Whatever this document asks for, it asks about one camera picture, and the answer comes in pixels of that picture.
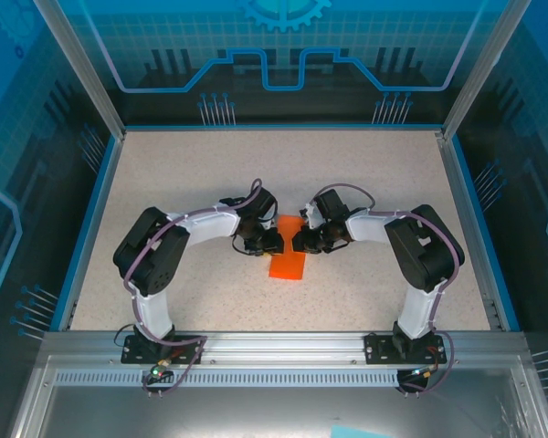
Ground orange paper sheet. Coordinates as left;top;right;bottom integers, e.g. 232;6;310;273
268;214;308;282

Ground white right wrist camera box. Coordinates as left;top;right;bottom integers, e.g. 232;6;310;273
300;203;321;228

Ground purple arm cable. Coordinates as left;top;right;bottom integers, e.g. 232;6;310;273
122;178;264;398
311;182;466;396

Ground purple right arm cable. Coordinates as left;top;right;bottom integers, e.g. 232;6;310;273
311;182;466;396

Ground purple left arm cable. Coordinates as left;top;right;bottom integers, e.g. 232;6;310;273
122;178;264;398

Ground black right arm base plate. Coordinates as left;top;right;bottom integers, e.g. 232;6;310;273
364;332;448;365

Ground aluminium frame post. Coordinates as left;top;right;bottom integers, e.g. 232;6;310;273
440;0;533;141
32;0;128;141

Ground aluminium mounting rail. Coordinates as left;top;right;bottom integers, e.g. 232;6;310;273
43;331;529;366

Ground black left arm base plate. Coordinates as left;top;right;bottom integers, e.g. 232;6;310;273
121;334;206;365

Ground blue printed side panel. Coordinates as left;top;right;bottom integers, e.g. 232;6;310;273
0;0;120;438
451;0;548;438

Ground slotted metal cable duct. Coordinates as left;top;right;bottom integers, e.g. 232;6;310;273
54;370;401;389

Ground light blue paper sheet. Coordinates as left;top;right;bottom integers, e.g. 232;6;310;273
331;424;385;438

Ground blue printed back panel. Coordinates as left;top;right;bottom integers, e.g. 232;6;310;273
57;0;508;127

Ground blue table edge strip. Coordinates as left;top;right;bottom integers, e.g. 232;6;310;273
122;121;444;132

